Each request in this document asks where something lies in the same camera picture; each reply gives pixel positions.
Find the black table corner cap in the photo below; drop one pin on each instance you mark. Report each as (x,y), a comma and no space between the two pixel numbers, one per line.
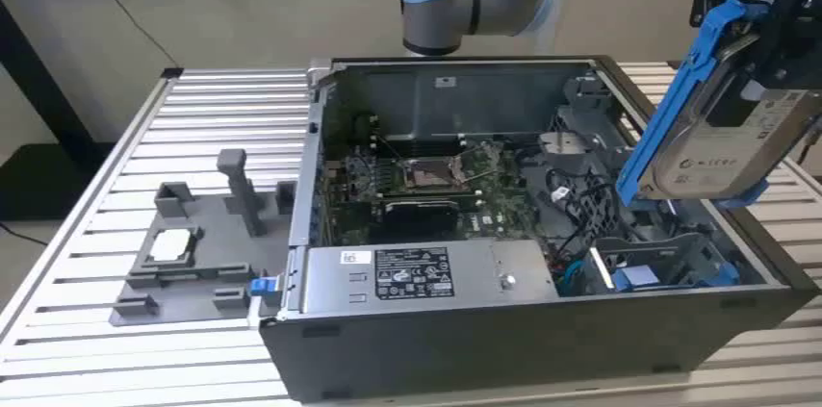
(171,73)

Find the grey disk bay cage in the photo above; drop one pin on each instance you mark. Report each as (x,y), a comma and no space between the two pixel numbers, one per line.
(649,246)

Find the green motherboard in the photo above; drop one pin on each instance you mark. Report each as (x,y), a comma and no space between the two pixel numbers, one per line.
(494,219)

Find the black stand with base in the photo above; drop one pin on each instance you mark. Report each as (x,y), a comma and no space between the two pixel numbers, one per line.
(39,137)

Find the grey parts rack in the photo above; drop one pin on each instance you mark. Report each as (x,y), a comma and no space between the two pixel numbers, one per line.
(192,258)

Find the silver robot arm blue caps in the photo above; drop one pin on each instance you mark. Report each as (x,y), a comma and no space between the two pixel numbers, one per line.
(475,3)

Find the CPU with silver lid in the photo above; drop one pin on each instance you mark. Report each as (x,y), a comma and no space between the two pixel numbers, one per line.
(171,245)

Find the CPU socket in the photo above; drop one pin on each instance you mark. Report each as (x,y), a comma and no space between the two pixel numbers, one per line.
(428,171)

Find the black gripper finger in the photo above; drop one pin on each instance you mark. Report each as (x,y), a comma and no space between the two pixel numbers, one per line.
(735,106)

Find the silver metal bracket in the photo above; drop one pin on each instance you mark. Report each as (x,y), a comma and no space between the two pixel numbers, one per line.
(564,144)

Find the blue case latch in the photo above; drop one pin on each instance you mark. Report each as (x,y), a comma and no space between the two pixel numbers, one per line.
(258,286)

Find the black graphics card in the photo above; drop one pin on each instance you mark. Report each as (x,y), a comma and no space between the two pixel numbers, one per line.
(418,219)

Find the black open PC case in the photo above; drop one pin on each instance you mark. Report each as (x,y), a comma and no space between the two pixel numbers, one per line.
(514,349)

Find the RAM slots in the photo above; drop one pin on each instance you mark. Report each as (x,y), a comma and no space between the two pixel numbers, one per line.
(423,144)

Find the silver power supply unit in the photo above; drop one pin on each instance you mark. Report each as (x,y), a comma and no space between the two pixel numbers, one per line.
(418,277)

